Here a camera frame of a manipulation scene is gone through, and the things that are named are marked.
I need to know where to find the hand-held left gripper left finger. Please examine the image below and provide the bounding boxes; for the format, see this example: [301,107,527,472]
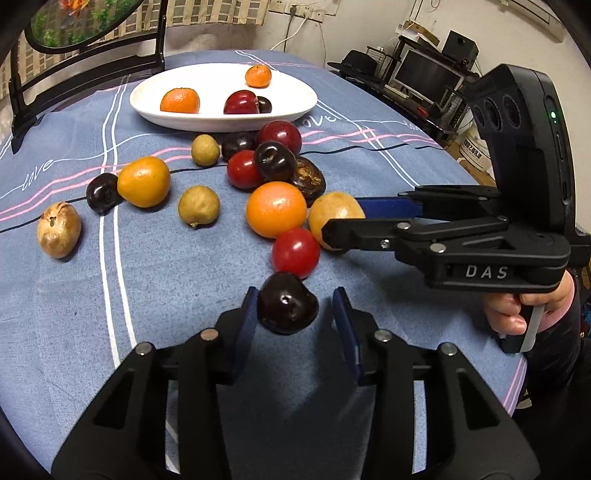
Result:
[51,286,259,480]

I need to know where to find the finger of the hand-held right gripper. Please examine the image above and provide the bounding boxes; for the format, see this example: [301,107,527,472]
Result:
[322,217,509,253]
[355,186,502,219]

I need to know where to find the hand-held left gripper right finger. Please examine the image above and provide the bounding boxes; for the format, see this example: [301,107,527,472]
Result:
[331,286,541,480]

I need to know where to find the tan speckled round fruit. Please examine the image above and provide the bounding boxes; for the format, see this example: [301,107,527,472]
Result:
[308,192,366,251]

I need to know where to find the red cherry tomato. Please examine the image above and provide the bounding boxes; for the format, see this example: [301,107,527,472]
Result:
[271,227,321,280]
[226,150,265,191]

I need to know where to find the dark wrinkled passion fruit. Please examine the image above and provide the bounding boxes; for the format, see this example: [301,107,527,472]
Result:
[291,156,327,208]

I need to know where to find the large mandarin orange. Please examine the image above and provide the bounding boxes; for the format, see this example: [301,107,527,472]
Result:
[246,181,308,239]

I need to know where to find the dark cherry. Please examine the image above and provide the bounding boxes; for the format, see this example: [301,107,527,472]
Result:
[254,141,297,182]

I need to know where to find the yellow-orange persimmon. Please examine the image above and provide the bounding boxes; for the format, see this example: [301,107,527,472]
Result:
[117,156,172,208]

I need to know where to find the small green-yellow longan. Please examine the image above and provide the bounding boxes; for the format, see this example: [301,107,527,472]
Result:
[191,134,221,167]

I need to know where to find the white oval plate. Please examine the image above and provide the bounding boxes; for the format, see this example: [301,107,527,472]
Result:
[129,63,318,133]

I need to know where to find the brown round fruit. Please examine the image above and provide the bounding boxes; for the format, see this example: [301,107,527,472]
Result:
[37,202,82,258]

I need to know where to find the person's right forearm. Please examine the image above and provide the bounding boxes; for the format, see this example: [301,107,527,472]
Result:
[526,270,591,407]

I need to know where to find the person's right hand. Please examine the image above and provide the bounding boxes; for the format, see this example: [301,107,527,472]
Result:
[482,271,575,335]

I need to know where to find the white plastic bucket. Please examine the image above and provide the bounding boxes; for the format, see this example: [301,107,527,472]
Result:
[459,127,497,178]

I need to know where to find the brown cardboard carton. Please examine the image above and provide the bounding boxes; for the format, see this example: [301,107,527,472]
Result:
[449,138,497,186]

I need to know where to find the blue striped tablecloth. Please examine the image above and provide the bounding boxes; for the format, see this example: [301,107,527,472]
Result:
[0,50,529,480]

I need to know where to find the black metal rack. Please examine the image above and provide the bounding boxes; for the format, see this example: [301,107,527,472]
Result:
[327,34,481,144]

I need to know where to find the black computer monitor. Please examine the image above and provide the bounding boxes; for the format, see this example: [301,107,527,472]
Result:
[392,48,465,104]

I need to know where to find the black speaker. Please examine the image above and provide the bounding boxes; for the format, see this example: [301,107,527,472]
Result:
[443,30,479,63]

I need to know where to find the black hat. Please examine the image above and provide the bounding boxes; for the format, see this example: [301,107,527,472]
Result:
[339,51,386,77]

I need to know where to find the white air conditioner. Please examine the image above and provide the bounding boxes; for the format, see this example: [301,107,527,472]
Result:
[505,0,566,38]

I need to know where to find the flat cardboard box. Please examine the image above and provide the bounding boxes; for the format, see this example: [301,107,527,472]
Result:
[402,21,441,47]

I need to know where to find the small mandarin orange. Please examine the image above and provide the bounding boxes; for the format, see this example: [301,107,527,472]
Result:
[160,88,201,114]
[245,65,272,89]

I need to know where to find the beige checked curtain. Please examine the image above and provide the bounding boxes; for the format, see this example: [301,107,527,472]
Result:
[0,0,267,100]

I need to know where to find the round goldfish picture black stand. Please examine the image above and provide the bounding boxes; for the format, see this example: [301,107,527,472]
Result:
[8,0,168,155]

